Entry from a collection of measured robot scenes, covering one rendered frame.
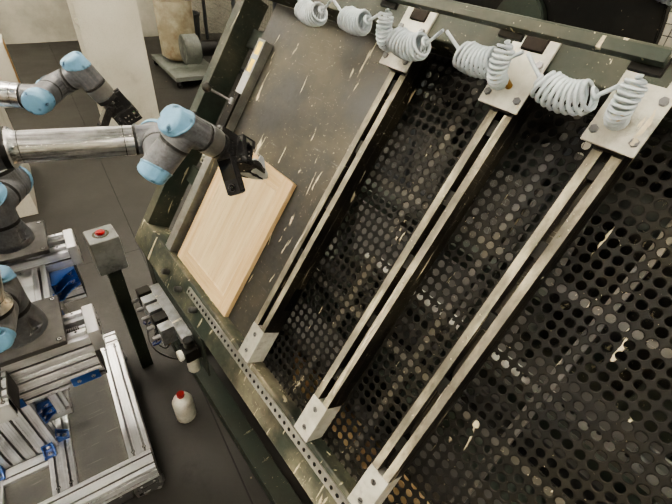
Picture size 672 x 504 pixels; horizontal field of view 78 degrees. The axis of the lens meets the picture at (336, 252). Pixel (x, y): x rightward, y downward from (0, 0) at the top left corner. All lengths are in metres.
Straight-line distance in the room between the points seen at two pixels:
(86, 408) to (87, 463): 0.27
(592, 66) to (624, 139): 0.17
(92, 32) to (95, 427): 4.02
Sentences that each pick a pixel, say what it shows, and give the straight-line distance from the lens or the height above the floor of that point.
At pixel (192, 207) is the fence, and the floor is 1.08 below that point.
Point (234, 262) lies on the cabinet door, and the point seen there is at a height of 1.05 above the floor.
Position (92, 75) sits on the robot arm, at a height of 1.62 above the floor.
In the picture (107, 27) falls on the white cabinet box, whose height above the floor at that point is 1.06.
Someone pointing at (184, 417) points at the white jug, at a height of 0.06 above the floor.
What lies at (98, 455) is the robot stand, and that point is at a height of 0.21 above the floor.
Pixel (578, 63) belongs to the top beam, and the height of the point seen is 1.88.
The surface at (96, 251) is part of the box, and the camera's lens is 2.06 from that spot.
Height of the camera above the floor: 2.07
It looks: 39 degrees down
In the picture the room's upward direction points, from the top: 5 degrees clockwise
